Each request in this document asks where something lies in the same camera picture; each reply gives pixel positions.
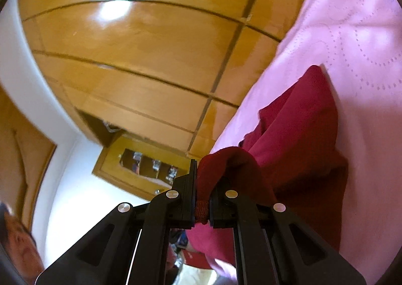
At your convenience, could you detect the dark red garment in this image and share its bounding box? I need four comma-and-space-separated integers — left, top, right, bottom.
187, 66, 348, 267

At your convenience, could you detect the wooden door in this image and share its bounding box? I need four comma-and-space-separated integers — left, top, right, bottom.
0, 90, 57, 228

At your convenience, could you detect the wooden wardrobe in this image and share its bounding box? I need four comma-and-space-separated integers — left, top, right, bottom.
18, 0, 304, 157

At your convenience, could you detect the pink bedspread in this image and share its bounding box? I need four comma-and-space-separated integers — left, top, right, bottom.
210, 0, 402, 285

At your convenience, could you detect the wooden wall shelf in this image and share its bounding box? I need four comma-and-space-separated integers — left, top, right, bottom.
93, 134, 190, 201

